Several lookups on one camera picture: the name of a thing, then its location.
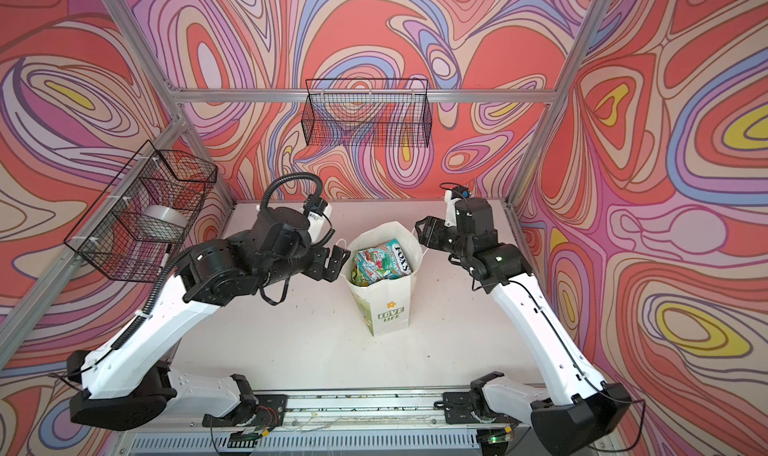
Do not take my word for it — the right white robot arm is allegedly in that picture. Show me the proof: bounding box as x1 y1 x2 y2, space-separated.
415 187 633 455

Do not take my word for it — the black wire basket back wall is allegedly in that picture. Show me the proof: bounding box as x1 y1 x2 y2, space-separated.
301 78 433 148

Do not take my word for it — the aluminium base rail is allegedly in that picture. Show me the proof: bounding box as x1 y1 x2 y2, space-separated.
119 386 607 456

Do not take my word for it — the white paper bag with flowers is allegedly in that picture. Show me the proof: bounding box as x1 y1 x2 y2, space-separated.
341 221 426 337

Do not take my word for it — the black wire basket wall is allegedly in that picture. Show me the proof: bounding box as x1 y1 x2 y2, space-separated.
301 78 433 148
64 140 218 282

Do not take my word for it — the teal Fox's candy bag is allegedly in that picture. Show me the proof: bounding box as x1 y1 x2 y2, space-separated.
350 239 412 287

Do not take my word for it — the silver tape roll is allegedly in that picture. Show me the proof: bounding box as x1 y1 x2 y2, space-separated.
143 204 188 227

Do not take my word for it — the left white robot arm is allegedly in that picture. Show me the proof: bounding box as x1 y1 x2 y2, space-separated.
66 198 350 431

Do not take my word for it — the black wire basket left wall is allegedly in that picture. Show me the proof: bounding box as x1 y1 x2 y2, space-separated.
64 140 218 282

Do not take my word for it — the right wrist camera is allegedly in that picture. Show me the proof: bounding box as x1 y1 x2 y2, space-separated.
440 182 471 227

